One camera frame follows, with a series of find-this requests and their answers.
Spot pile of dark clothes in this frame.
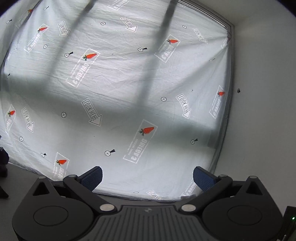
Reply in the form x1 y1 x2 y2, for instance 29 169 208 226
0 147 9 199

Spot black device with green light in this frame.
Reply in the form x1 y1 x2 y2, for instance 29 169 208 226
281 206 295 240

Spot white carrot-print curtain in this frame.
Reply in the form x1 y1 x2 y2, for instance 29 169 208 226
1 1 232 201

